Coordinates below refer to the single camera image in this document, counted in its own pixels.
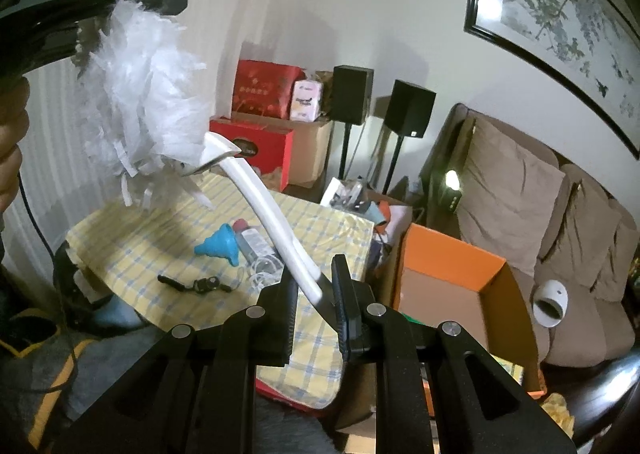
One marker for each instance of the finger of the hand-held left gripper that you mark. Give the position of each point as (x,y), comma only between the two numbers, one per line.
(160,1)

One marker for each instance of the brown sofa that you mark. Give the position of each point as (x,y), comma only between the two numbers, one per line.
(580,344)

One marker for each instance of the blue funnel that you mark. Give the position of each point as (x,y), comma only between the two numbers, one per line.
(215,246)

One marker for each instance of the white nail lamp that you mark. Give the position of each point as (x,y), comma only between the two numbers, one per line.
(550,301)

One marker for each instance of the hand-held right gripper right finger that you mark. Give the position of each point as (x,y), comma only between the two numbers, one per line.
(342,314)

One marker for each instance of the white feather duster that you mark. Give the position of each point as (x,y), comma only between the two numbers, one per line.
(145,83)

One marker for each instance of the open box of clutter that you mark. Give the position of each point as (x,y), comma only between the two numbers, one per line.
(350,199)

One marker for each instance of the red gift bag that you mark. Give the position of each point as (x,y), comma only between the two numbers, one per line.
(270,153)

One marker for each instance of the person's grey trousers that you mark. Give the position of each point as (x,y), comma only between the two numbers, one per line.
(295,429)

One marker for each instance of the medium brown cushion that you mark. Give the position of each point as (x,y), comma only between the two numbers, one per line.
(580,234)

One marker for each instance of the clear bottle pink cap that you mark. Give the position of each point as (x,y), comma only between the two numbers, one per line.
(255,241)

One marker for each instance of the small brown cushion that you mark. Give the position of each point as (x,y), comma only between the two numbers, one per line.
(620,264)

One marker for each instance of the yellow checked tablecloth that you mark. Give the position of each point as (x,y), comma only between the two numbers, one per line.
(165,244)

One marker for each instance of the orange cardboard box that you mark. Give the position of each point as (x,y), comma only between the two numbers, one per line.
(440,254)

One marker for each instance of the brown cardboard box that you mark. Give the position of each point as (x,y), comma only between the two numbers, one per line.
(312,148)

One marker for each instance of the large brown cushion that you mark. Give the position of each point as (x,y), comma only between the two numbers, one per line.
(505,194)

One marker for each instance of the black night light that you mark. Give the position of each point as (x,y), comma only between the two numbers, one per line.
(451,191)

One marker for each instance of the black speaker on stand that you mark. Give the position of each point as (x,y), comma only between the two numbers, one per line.
(352,93)
(410,108)

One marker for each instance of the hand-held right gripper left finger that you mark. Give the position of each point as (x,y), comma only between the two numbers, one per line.
(287,324)

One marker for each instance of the person's left hand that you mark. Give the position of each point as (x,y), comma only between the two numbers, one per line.
(10,143)

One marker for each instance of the white pleated curtain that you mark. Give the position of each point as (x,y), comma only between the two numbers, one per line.
(60,133)

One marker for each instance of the pink white carton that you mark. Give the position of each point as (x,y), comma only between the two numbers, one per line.
(306,101)

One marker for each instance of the red gift box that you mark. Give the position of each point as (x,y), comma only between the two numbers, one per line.
(265,88)

